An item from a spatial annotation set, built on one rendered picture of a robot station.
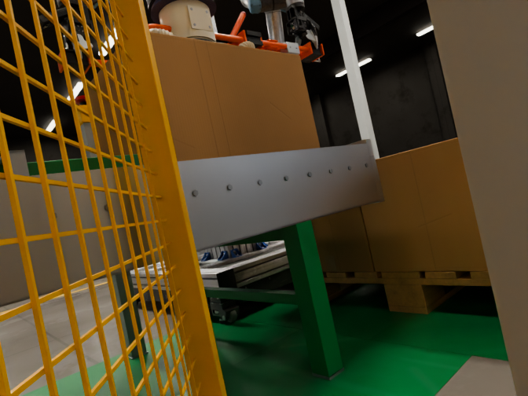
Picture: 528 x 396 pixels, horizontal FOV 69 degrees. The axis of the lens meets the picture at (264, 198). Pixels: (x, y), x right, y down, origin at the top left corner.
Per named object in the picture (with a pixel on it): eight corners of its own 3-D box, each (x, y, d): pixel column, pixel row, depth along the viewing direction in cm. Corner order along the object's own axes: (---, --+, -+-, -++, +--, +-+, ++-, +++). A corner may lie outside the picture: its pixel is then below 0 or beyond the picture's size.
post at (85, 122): (132, 360, 145) (78, 104, 147) (125, 357, 150) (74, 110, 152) (148, 353, 149) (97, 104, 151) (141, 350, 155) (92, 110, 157)
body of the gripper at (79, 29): (95, 36, 130) (88, 1, 131) (67, 32, 125) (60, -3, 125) (89, 46, 136) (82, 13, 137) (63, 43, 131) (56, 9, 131)
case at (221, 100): (166, 191, 91) (132, 28, 91) (108, 213, 120) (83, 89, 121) (324, 168, 130) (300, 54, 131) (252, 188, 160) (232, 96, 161)
